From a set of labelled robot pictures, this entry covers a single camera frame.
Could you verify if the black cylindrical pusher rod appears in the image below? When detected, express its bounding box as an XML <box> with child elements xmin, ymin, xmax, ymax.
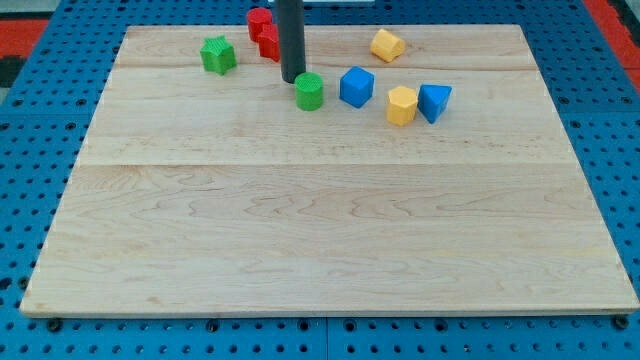
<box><xmin>276</xmin><ymin>0</ymin><xmax>306</xmax><ymax>83</ymax></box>

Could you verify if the blue cube block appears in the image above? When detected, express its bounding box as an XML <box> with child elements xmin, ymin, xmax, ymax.
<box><xmin>339</xmin><ymin>66</ymin><xmax>375</xmax><ymax>108</ymax></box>

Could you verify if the red cylinder block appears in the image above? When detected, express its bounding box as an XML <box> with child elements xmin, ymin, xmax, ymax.
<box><xmin>246</xmin><ymin>7</ymin><xmax>273</xmax><ymax>42</ymax></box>

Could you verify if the red angular block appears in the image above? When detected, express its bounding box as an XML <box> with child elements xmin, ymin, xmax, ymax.
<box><xmin>257</xmin><ymin>24</ymin><xmax>280</xmax><ymax>62</ymax></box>

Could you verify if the green cylinder block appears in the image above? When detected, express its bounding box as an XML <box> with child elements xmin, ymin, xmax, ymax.
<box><xmin>294</xmin><ymin>72</ymin><xmax>324</xmax><ymax>111</ymax></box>

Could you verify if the green star block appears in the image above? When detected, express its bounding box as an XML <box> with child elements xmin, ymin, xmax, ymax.
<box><xmin>200</xmin><ymin>35</ymin><xmax>237</xmax><ymax>76</ymax></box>

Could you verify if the yellow cylinder block lying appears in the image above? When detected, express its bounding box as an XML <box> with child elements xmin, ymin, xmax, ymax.
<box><xmin>370</xmin><ymin>29</ymin><xmax>406</xmax><ymax>63</ymax></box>

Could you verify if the yellow hexagon block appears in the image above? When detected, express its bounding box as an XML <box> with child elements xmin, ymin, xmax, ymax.
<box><xmin>386</xmin><ymin>86</ymin><xmax>418</xmax><ymax>126</ymax></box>

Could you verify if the blue triangle block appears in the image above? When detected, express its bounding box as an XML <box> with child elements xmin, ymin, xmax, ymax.
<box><xmin>418</xmin><ymin>84</ymin><xmax>452</xmax><ymax>124</ymax></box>

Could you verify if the light wooden board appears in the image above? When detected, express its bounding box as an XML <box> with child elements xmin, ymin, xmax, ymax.
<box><xmin>21</xmin><ymin>25</ymin><xmax>639</xmax><ymax>319</ymax></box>

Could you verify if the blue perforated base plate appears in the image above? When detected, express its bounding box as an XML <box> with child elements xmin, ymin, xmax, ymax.
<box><xmin>1</xmin><ymin>1</ymin><xmax>639</xmax><ymax>359</ymax></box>

